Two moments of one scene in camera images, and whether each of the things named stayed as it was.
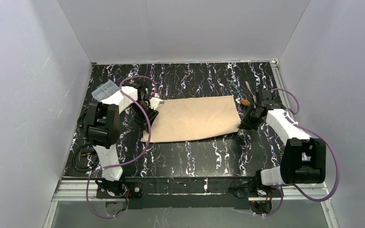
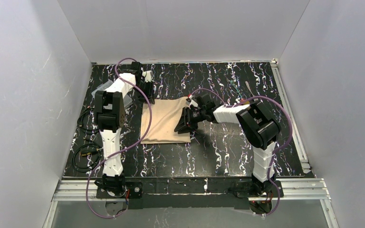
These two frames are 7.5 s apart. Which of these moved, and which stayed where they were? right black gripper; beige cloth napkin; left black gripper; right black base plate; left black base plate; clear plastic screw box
Moved: beige cloth napkin; left black gripper; right black gripper
Stayed: left black base plate; right black base plate; clear plastic screw box
